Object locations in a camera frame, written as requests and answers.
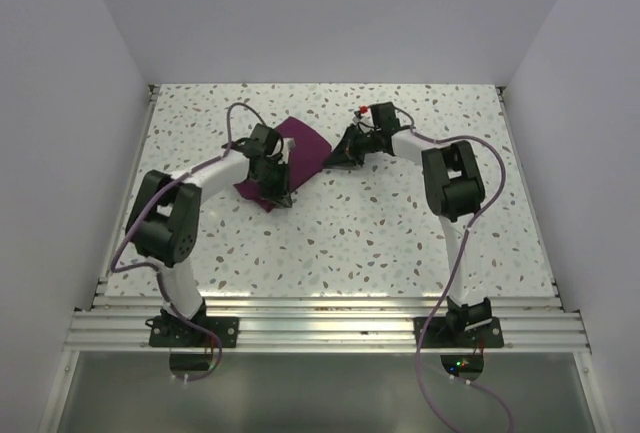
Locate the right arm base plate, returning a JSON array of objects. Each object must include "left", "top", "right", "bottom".
[{"left": 413, "top": 317, "right": 505, "bottom": 349}]

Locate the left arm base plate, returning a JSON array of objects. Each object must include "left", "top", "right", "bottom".
[{"left": 145, "top": 315, "right": 240, "bottom": 348}]

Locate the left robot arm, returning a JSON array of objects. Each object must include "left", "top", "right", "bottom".
[{"left": 117, "top": 124, "right": 295, "bottom": 346}]

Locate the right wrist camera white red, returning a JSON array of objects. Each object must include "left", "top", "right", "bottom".
[{"left": 352, "top": 106, "right": 372, "bottom": 127}]

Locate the purple cloth mat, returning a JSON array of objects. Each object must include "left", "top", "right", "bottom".
[{"left": 253, "top": 117, "right": 331, "bottom": 212}]

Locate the aluminium rail frame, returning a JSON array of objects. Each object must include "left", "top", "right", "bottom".
[{"left": 63, "top": 296, "right": 590, "bottom": 354}]

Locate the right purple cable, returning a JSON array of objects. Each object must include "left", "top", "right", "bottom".
[{"left": 394, "top": 106, "right": 516, "bottom": 433}]

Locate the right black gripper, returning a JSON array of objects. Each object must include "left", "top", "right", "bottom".
[{"left": 324, "top": 123, "right": 381, "bottom": 167}]

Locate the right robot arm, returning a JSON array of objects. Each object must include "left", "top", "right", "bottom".
[{"left": 323, "top": 102, "right": 497, "bottom": 346}]

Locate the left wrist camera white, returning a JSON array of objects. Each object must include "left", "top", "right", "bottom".
[{"left": 282, "top": 137, "right": 296, "bottom": 163}]

